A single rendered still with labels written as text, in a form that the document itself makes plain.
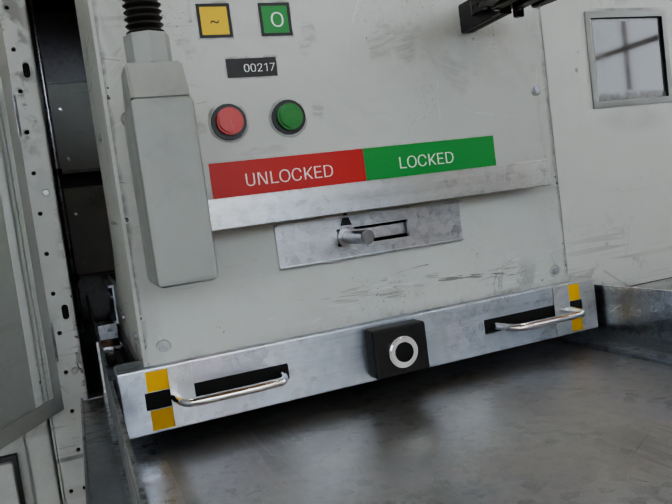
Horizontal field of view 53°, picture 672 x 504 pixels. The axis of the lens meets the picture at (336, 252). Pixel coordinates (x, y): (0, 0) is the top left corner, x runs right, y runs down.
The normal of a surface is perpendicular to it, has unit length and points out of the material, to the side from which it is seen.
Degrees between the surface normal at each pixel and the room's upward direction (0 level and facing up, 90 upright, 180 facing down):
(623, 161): 90
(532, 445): 0
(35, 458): 90
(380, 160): 90
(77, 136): 90
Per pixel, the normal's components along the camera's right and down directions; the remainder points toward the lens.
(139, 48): -0.01, 0.07
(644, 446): -0.13, -0.99
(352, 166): 0.37, 0.02
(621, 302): -0.92, 0.14
